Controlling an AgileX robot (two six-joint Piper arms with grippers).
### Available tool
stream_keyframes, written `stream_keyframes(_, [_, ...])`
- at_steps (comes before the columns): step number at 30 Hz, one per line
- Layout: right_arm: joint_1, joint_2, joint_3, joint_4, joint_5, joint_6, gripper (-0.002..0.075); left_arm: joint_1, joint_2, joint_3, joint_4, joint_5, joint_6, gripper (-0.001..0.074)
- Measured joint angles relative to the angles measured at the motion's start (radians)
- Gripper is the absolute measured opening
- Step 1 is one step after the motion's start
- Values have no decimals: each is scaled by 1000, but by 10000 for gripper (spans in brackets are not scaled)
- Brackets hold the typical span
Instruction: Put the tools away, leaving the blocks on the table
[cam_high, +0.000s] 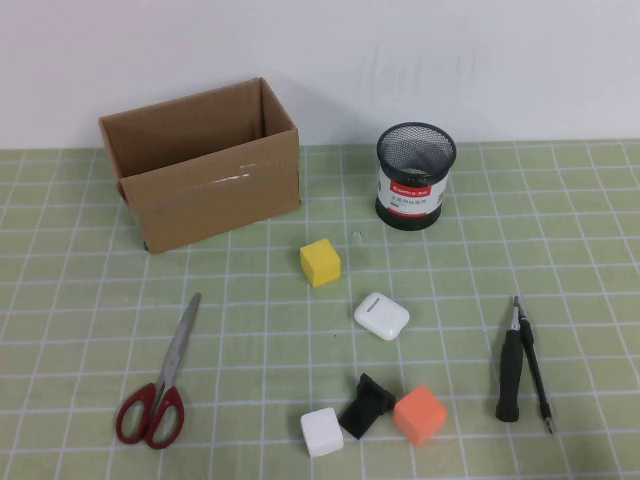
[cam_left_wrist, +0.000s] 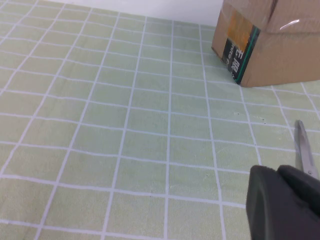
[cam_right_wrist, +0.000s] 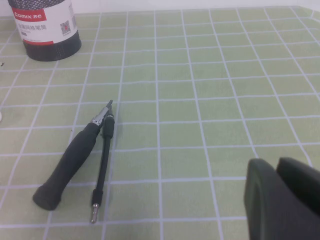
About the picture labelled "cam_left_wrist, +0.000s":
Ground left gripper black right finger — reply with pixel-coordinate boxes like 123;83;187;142
277;164;320;220

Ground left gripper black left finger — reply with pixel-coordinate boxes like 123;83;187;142
246;164;320;240

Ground brown cardboard box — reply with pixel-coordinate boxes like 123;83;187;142
211;0;320;88

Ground red handled scissors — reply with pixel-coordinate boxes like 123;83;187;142
294;119;320;181

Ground green white checked tablecloth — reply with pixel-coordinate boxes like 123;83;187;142
0;0;320;240

